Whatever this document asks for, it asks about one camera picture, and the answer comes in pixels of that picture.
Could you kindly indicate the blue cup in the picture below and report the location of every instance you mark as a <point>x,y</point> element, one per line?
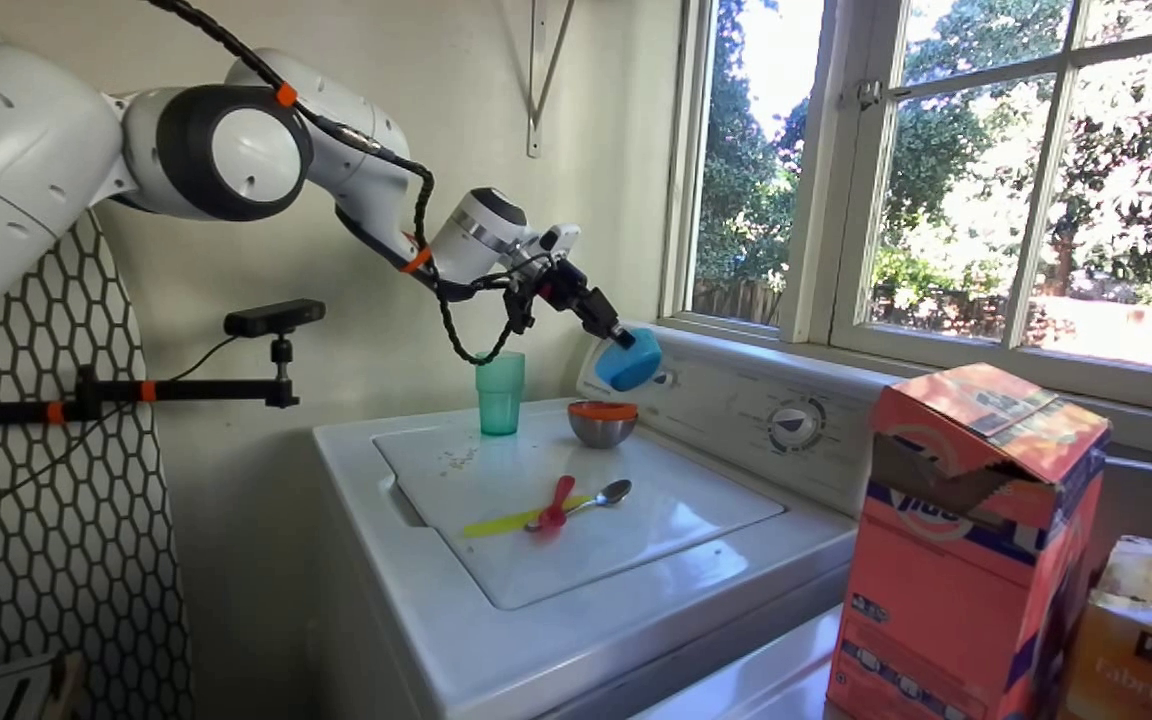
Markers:
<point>637,361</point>

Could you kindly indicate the honeycomb pattern ironing board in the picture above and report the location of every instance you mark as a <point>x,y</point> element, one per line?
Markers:
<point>68,560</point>

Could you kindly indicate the round washer dial knob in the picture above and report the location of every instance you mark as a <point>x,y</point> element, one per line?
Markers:
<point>796,426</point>

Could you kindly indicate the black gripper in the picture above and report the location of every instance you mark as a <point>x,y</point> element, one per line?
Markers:
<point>559,286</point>

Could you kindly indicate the Kirkland cardboard box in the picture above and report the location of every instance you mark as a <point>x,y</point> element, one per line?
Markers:
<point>1148,642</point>

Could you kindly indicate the window sash latch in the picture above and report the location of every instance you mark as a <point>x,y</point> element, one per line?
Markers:
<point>866,93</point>

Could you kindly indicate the green translucent plastic cup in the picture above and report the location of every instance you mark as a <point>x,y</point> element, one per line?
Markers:
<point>502,403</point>

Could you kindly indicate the orange tape band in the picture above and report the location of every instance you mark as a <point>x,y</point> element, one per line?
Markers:
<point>57,411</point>
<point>145,390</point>

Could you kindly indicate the orange bowl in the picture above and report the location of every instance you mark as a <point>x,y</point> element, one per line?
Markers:
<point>600,429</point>

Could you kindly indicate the yellow plastic spoon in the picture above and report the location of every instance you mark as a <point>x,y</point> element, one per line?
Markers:
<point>499,520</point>

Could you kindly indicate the white washer lid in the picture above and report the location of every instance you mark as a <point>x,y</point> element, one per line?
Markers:
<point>659,532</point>

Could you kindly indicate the white washing machine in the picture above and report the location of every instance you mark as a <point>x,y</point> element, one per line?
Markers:
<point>400,627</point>

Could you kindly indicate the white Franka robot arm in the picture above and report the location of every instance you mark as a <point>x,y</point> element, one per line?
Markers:
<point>19,172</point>

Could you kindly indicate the black stereo camera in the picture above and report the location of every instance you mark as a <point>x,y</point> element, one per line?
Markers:
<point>276,319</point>

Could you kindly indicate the red plastic spoon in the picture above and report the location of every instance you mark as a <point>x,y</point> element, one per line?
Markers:
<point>549,514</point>

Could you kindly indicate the white dryer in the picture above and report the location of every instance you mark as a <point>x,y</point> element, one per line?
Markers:
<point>761,683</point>

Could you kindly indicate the orange Tide detergent box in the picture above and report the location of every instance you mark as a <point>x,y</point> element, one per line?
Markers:
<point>951,600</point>

